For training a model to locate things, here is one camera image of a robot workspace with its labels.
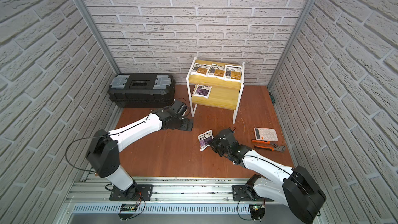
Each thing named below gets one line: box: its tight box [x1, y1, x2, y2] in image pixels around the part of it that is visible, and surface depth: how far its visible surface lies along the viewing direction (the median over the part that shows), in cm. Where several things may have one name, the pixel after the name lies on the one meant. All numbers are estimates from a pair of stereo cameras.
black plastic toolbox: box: [107, 72, 176, 109], surface depth 99 cm
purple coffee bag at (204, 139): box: [197, 129, 215, 152], surface depth 87 cm
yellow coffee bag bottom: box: [190, 62, 212, 77], surface depth 83 cm
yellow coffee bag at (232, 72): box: [223, 64, 243, 82], surface depth 81 cm
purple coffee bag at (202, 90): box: [192, 84, 213, 100], surface depth 97 cm
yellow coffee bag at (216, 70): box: [207, 63, 226, 80], surface depth 82 cm
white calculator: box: [253, 127, 279, 142], surface depth 95 cm
